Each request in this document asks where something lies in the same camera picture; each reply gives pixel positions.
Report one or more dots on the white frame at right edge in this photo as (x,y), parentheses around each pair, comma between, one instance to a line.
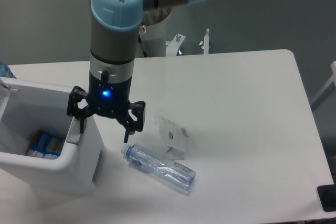
(324,91)

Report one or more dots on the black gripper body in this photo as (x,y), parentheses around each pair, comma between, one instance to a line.
(111,100)

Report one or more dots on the clear plastic water bottle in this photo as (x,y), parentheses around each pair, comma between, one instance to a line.
(162,167)

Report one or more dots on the blue green patterned object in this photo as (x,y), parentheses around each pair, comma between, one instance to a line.
(5,71)

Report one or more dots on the white pedestal base frame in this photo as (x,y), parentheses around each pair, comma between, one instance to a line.
(174,47)

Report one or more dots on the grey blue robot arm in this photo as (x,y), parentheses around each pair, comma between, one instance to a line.
(114,36)

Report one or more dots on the white paper carton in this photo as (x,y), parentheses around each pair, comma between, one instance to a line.
(174,137)

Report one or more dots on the blue packaging inside can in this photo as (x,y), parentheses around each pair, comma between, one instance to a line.
(45,145)

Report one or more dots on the white push-top trash can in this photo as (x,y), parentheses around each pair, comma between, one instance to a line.
(27,107)

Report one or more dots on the black device at table edge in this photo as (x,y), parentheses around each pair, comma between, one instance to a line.
(327,197)

